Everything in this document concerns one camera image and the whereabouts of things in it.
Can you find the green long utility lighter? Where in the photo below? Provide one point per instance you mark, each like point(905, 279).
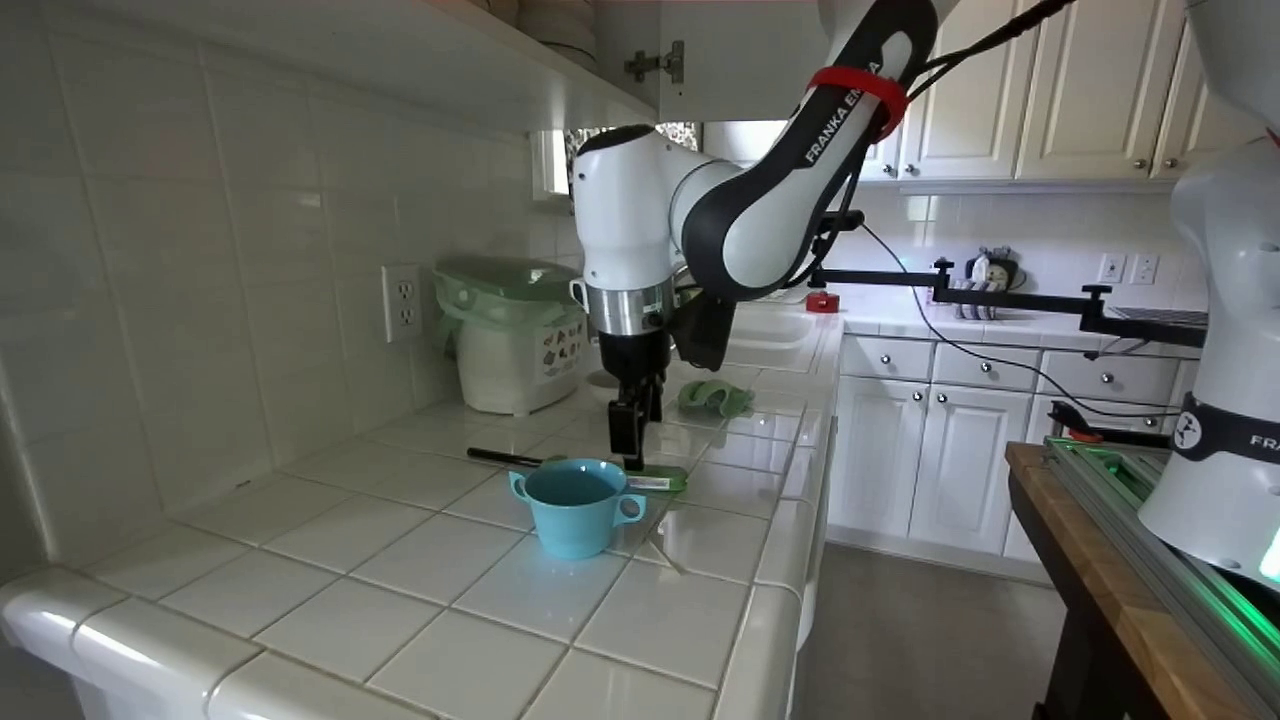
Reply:
point(646, 482)

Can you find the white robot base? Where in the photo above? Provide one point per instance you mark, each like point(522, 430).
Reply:
point(1222, 487)

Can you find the white rice cooker green lid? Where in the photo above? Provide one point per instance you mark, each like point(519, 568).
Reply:
point(522, 339)

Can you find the red small object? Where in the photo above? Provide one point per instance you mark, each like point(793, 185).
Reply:
point(822, 300)

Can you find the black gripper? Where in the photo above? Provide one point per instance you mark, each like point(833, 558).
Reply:
point(635, 356)

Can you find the white lower cabinets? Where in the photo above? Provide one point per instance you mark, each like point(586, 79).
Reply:
point(922, 430)

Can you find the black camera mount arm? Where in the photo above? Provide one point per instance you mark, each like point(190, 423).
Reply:
point(1084, 305)

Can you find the floral curtain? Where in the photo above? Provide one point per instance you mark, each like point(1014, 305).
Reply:
point(624, 132)

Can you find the blue two-handled cup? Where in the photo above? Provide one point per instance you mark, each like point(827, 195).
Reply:
point(577, 505)

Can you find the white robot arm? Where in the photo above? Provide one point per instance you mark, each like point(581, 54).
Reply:
point(674, 241)

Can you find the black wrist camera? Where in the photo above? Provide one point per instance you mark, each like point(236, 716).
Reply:
point(702, 328)

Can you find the wall power outlet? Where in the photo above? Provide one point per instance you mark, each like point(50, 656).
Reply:
point(403, 300)

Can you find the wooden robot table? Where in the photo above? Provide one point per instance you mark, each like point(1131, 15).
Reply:
point(1148, 635)

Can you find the white cabinets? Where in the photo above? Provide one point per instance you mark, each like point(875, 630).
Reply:
point(1107, 90)
point(922, 430)

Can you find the white upper cabinets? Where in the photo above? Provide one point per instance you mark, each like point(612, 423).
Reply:
point(1107, 90)

